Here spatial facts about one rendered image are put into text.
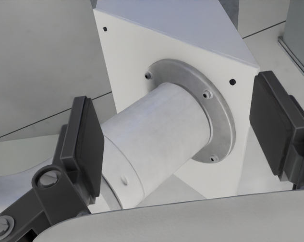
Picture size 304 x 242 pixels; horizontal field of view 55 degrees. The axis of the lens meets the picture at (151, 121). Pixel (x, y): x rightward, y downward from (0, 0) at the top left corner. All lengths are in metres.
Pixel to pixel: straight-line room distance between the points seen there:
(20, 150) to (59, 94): 0.52
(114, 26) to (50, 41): 1.26
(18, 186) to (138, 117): 0.16
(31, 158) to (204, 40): 1.82
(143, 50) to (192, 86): 0.11
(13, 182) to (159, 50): 0.27
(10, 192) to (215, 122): 0.27
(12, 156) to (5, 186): 1.86
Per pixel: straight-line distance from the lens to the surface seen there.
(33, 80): 1.94
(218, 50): 0.39
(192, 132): 0.41
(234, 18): 0.68
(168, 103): 0.41
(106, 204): 0.35
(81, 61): 1.80
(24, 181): 0.35
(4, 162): 2.20
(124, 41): 0.52
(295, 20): 1.70
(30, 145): 2.22
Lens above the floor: 1.53
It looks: 48 degrees down
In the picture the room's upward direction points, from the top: 175 degrees clockwise
